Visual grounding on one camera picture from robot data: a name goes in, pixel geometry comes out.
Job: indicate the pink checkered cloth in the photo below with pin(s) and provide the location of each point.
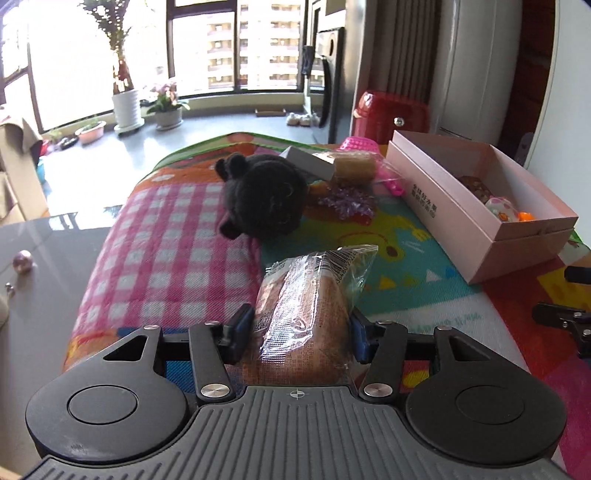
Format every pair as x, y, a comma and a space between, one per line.
171, 258

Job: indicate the colourful play mat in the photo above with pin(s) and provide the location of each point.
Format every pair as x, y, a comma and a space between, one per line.
415, 258

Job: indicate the tall plant in white pot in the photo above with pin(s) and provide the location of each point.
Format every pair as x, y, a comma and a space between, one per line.
121, 60

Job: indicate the brown cookie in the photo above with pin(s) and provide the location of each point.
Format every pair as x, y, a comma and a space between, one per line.
475, 185

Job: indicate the orange ball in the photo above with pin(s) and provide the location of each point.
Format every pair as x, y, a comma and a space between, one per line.
526, 216

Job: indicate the spotted egg toy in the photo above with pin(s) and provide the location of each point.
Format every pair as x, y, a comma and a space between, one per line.
499, 207

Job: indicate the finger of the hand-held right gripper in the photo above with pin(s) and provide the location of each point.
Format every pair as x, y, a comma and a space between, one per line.
561, 316

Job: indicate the bread loaf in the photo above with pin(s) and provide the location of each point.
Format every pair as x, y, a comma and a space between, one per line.
299, 318

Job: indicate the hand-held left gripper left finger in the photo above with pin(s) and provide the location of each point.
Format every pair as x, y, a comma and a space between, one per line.
241, 324

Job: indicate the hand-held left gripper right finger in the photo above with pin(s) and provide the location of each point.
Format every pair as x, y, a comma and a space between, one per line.
359, 333

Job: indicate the pink round knob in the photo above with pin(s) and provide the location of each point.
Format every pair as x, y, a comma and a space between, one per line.
23, 262

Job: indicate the low pink planter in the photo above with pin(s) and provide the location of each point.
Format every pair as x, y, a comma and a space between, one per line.
90, 131

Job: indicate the bagged brown cake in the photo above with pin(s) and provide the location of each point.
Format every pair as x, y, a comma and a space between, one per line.
353, 168

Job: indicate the pink plastic basket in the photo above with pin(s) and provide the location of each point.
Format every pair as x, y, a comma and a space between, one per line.
364, 146

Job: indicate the small white box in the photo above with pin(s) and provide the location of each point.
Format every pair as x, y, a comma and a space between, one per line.
308, 162

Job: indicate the black plush toy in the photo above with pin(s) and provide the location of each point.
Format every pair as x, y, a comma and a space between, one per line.
263, 196

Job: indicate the pink flowering potted plant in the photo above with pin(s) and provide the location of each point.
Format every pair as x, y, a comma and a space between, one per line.
165, 104

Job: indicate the red plastic stool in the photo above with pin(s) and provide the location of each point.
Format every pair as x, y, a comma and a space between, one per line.
392, 115

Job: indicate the pink cardboard box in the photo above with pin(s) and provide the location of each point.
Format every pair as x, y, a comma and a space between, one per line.
480, 203

